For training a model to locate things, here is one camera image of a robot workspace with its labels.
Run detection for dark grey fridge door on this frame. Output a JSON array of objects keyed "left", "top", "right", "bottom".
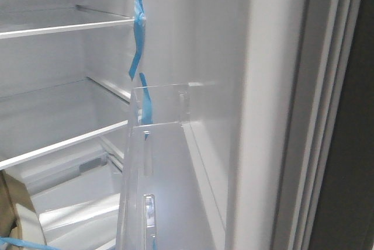
[{"left": 140, "top": 0, "right": 370, "bottom": 249}]

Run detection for clear fridge door bin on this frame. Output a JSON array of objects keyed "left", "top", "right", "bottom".
[{"left": 116, "top": 84, "right": 226, "bottom": 249}]

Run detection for white fridge crisper drawer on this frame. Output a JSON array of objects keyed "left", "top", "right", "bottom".
[{"left": 4, "top": 144, "right": 122, "bottom": 249}]

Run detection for lower glass fridge shelf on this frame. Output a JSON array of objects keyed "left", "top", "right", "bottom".
[{"left": 1, "top": 79, "right": 129, "bottom": 169}]

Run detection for glass fridge shelf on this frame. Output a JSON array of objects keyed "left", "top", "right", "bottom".
[
  {"left": 1, "top": 5, "right": 134, "bottom": 39},
  {"left": 1, "top": 79, "right": 129, "bottom": 169}
]

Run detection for upper glass fridge shelf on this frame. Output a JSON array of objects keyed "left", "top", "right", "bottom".
[{"left": 1, "top": 5, "right": 134, "bottom": 39}]

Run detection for lower blue tape strip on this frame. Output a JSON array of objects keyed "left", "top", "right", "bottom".
[{"left": 139, "top": 72, "right": 153, "bottom": 124}]

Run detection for blue tape strip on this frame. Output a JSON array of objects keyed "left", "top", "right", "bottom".
[
  {"left": 128, "top": 0, "right": 146, "bottom": 80},
  {"left": 139, "top": 72, "right": 153, "bottom": 124}
]

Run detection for upper blue tape strip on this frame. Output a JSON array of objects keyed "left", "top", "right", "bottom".
[{"left": 128, "top": 0, "right": 146, "bottom": 80}]

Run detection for brown cardboard box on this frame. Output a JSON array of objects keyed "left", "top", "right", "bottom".
[{"left": 1, "top": 171, "right": 46, "bottom": 245}]

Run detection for blue tape on box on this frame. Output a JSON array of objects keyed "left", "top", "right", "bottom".
[{"left": 1, "top": 237, "right": 58, "bottom": 250}]

